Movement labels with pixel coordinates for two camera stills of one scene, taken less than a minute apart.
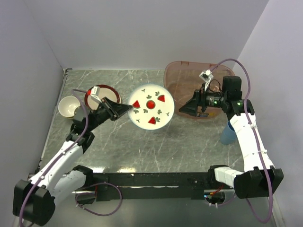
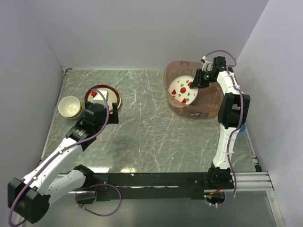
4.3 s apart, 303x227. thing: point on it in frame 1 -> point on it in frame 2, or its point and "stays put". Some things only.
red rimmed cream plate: x=105 y=91 stays put
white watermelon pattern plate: x=153 y=106 -> x=179 y=90
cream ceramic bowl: x=67 y=106 stays put
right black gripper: x=191 y=107 -> x=197 y=82
